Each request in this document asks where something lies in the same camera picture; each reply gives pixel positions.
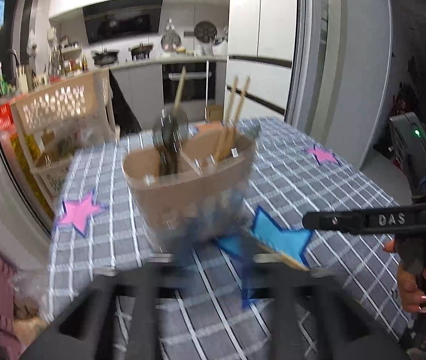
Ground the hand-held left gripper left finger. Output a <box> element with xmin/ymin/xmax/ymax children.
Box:
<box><xmin>20</xmin><ymin>255</ymin><xmax>179</xmax><ymax>360</ymax></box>

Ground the beige plastic utensil holder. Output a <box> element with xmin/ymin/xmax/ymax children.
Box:
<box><xmin>121</xmin><ymin>120</ymin><xmax>256</xmax><ymax>244</ymax></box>

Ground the black wok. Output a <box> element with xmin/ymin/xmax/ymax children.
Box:
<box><xmin>92</xmin><ymin>49</ymin><xmax>120</xmax><ymax>65</ymax></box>

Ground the small cardboard box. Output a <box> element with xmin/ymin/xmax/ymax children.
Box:
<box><xmin>205</xmin><ymin>104</ymin><xmax>225</xmax><ymax>122</ymax></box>

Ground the white refrigerator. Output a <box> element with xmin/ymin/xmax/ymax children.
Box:
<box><xmin>226</xmin><ymin>0</ymin><xmax>300</xmax><ymax>117</ymax></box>

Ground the grey sliding door frame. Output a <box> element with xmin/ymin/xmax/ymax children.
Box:
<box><xmin>0</xmin><ymin>0</ymin><xmax>395</xmax><ymax>250</ymax></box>

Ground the dark round baking pan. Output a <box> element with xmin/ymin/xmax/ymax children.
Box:
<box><xmin>194</xmin><ymin>20</ymin><xmax>218</xmax><ymax>44</ymax></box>

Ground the pink star sticker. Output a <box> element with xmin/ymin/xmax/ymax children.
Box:
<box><xmin>57</xmin><ymin>189</ymin><xmax>108</xmax><ymax>238</ymax></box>
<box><xmin>307</xmin><ymin>145</ymin><xmax>340</xmax><ymax>166</ymax></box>

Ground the black built-in oven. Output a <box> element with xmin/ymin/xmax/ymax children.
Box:
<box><xmin>161</xmin><ymin>61</ymin><xmax>217</xmax><ymax>111</ymax></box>

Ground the person's right hand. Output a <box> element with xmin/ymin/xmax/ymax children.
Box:
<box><xmin>383</xmin><ymin>240</ymin><xmax>426</xmax><ymax>314</ymax></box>

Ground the white spice rack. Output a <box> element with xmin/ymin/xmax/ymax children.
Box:
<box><xmin>50</xmin><ymin>43</ymin><xmax>88</xmax><ymax>77</ymax></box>

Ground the blue star sticker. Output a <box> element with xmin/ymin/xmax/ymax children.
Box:
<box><xmin>215</xmin><ymin>205</ymin><xmax>315</xmax><ymax>271</ymax></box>

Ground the black range hood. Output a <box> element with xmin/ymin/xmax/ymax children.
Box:
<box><xmin>82</xmin><ymin>0</ymin><xmax>163</xmax><ymax>45</ymax></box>

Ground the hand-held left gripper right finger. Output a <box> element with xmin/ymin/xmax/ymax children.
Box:
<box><xmin>251</xmin><ymin>252</ymin><xmax>409</xmax><ymax>360</ymax></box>

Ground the round patterned pot lid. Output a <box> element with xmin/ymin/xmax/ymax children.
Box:
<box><xmin>160</xmin><ymin>32</ymin><xmax>181</xmax><ymax>51</ymax></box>

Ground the beige flower-cutout storage trolley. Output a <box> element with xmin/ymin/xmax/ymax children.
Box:
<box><xmin>10</xmin><ymin>68</ymin><xmax>116</xmax><ymax>196</ymax></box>

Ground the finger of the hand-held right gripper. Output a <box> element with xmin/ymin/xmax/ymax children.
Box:
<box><xmin>302</xmin><ymin>202</ymin><xmax>426</xmax><ymax>235</ymax></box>

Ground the black cooking pot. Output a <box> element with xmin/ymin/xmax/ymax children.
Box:
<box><xmin>128</xmin><ymin>43</ymin><xmax>155</xmax><ymax>61</ymax></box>

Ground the black kitchen faucet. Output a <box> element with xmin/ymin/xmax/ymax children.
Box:
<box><xmin>7</xmin><ymin>49</ymin><xmax>22</xmax><ymax>79</ymax></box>

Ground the grey checkered tablecloth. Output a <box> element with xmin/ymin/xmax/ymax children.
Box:
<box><xmin>46</xmin><ymin>116</ymin><xmax>426</xmax><ymax>360</ymax></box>

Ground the yellow cooking oil bottle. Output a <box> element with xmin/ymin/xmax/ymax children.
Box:
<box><xmin>10</xmin><ymin>133</ymin><xmax>41</xmax><ymax>181</ymax></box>

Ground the clear plastic bag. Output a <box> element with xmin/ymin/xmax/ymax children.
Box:
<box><xmin>12</xmin><ymin>270</ymin><xmax>54</xmax><ymax>346</ymax></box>

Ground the red plastic basket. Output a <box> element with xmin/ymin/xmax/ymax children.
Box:
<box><xmin>0</xmin><ymin>103</ymin><xmax>15</xmax><ymax>132</ymax></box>

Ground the grey-handled metal spoon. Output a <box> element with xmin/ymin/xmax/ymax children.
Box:
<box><xmin>152</xmin><ymin>114</ymin><xmax>178</xmax><ymax>176</ymax></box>

